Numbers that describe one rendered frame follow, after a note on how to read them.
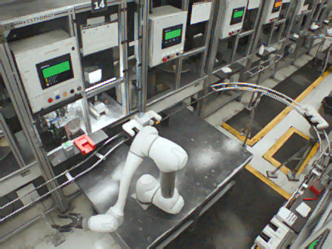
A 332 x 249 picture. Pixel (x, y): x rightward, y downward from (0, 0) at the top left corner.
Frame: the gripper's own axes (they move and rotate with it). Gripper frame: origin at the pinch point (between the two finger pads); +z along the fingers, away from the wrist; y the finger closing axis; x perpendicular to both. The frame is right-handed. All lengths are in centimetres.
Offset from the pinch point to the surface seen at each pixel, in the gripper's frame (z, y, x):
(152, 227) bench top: -47, -32, 41
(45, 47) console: -4, -52, -99
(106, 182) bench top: -4, -62, 21
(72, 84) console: -2, -70, -67
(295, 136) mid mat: -213, -254, 116
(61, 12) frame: -17, -61, -117
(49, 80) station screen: 3, -53, -77
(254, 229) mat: -129, -93, 126
